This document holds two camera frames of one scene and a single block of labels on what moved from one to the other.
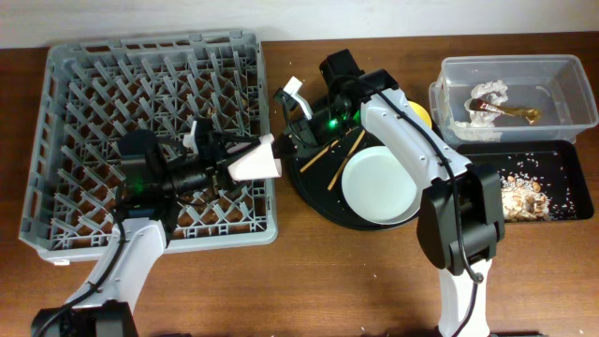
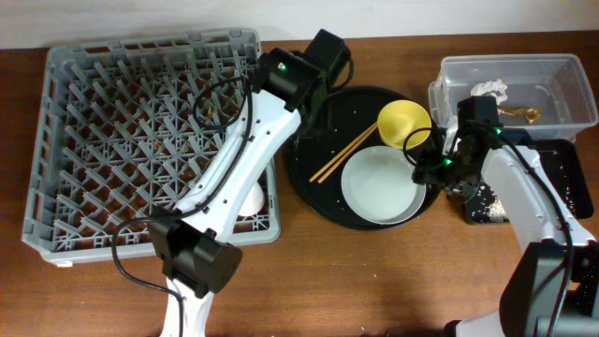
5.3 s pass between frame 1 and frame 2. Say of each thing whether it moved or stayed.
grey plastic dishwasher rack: stayed
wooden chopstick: moved
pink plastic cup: moved
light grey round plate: stayed
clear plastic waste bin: stayed
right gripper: moved
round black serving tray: stayed
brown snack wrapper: stayed
